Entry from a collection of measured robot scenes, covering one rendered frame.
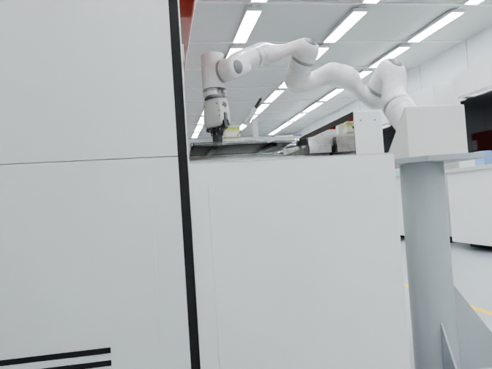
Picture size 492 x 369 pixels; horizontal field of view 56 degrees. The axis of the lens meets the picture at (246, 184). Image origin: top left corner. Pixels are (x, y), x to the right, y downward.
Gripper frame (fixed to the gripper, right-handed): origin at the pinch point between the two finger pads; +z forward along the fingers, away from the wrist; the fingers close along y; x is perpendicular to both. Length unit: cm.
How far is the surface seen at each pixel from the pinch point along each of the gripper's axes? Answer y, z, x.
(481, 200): 55, 38, -395
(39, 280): -20, 36, 70
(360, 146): -47, 7, -18
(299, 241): -39, 34, 5
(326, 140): -28.9, 2.7, -24.8
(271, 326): -34, 57, 13
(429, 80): 203, -150, -624
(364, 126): -47, 1, -20
